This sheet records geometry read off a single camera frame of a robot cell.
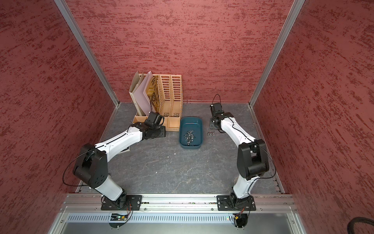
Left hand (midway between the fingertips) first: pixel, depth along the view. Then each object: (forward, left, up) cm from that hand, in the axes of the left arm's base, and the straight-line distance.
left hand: (162, 134), depth 90 cm
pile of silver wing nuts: (+4, -17, -9) cm, 20 cm away
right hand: (+5, -35, +1) cm, 36 cm away
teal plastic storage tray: (+16, -21, -10) cm, 28 cm away
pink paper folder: (+20, +15, +14) cm, 28 cm away
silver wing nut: (+6, -31, -9) cm, 33 cm away
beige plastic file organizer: (+40, +4, -2) cm, 40 cm away
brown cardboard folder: (+34, +20, +17) cm, 43 cm away
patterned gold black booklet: (+28, +9, +10) cm, 31 cm away
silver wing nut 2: (+6, -35, -9) cm, 36 cm away
